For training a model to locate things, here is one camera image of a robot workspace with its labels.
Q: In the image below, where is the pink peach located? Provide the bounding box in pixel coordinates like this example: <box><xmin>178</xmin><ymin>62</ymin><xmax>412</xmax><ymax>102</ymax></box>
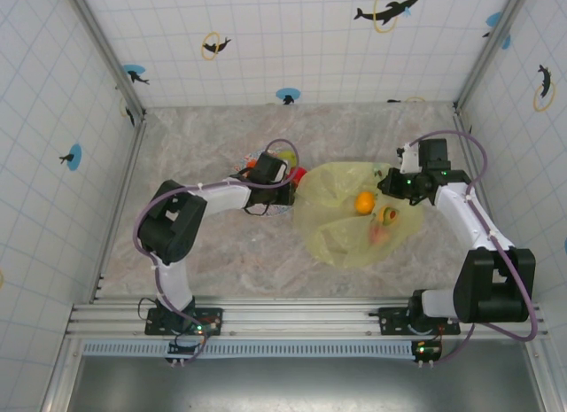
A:
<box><xmin>368</xmin><ymin>223</ymin><xmax>392</xmax><ymax>247</ymax></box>

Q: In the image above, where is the yellow plastic bag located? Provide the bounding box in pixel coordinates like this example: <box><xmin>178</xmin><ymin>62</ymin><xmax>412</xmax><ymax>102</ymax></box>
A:
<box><xmin>291</xmin><ymin>161</ymin><xmax>425</xmax><ymax>269</ymax></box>

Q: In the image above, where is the blue circle penguin sticker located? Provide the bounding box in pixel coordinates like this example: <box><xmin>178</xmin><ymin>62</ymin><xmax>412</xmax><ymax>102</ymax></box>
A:
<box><xmin>275</xmin><ymin>87</ymin><xmax>301</xmax><ymax>106</ymax></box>

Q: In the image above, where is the blue circle shark sticker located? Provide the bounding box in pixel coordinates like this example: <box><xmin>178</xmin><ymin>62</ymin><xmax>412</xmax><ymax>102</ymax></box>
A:
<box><xmin>122</xmin><ymin>64</ymin><xmax>151</xmax><ymax>86</ymax></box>

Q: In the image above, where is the blue blob sticker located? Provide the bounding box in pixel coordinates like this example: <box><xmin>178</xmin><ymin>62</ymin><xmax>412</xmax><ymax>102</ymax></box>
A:
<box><xmin>481</xmin><ymin>11</ymin><xmax>513</xmax><ymax>51</ymax></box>

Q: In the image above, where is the blue circle fish sticker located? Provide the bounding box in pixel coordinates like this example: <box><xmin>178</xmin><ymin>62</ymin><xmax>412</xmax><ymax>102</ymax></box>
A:
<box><xmin>58</xmin><ymin>144</ymin><xmax>83</xmax><ymax>171</ymax></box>

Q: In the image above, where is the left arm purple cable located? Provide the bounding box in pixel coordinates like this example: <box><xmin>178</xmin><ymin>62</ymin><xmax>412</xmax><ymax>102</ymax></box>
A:
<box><xmin>134</xmin><ymin>138</ymin><xmax>300</xmax><ymax>338</ymax></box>

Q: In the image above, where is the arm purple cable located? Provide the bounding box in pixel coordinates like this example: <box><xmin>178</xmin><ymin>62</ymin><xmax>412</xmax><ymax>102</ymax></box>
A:
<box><xmin>407</xmin><ymin>130</ymin><xmax>542</xmax><ymax>368</ymax></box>
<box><xmin>134</xmin><ymin>138</ymin><xmax>300</xmax><ymax>338</ymax></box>

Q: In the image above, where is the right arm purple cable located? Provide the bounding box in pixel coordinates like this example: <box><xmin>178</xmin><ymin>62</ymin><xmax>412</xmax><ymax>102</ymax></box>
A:
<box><xmin>407</xmin><ymin>130</ymin><xmax>542</xmax><ymax>368</ymax></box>

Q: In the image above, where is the aluminium side frame bar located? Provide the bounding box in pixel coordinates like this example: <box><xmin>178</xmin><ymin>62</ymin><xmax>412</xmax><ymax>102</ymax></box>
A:
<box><xmin>454</xmin><ymin>104</ymin><xmax>504</xmax><ymax>236</ymax></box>
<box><xmin>90</xmin><ymin>110</ymin><xmax>148</xmax><ymax>302</ymax></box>

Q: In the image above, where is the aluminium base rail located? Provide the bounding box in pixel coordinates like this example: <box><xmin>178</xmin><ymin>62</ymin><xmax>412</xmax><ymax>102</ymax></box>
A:
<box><xmin>66</xmin><ymin>296</ymin><xmax>547</xmax><ymax>341</ymax></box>

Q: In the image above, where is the aluminium corner post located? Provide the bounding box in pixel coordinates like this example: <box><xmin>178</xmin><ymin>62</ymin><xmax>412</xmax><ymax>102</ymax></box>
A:
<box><xmin>61</xmin><ymin>0</ymin><xmax>147</xmax><ymax>116</ymax></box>
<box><xmin>454</xmin><ymin>0</ymin><xmax>531</xmax><ymax>111</ymax></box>

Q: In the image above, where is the small dolphin ring sticker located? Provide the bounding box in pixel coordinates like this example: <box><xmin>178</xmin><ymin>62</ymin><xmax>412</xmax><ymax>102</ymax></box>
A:
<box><xmin>201</xmin><ymin>30</ymin><xmax>233</xmax><ymax>61</ymax></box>

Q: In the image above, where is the black fish yellow ring sticker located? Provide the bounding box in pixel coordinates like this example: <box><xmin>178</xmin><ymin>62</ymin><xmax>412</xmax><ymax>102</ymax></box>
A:
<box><xmin>118</xmin><ymin>96</ymin><xmax>136</xmax><ymax>128</ymax></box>

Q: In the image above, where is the white slotted cable duct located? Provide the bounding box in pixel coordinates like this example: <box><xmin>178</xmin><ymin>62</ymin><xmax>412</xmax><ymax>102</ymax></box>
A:
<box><xmin>82</xmin><ymin>340</ymin><xmax>444</xmax><ymax>359</ymax></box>

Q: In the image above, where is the seahorse yellow ring sticker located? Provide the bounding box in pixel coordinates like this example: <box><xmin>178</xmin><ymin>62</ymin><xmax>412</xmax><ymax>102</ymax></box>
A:
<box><xmin>532</xmin><ymin>64</ymin><xmax>557</xmax><ymax>113</ymax></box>

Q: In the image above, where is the large dolphin ring sticker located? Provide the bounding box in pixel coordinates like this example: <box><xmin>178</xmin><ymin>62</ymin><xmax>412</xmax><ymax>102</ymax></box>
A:
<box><xmin>353</xmin><ymin>0</ymin><xmax>421</xmax><ymax>35</ymax></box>

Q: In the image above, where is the aluminium frame upright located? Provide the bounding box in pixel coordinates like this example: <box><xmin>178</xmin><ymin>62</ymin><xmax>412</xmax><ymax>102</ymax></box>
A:
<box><xmin>524</xmin><ymin>336</ymin><xmax>560</xmax><ymax>412</ymax></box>
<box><xmin>42</xmin><ymin>340</ymin><xmax>85</xmax><ymax>412</ymax></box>

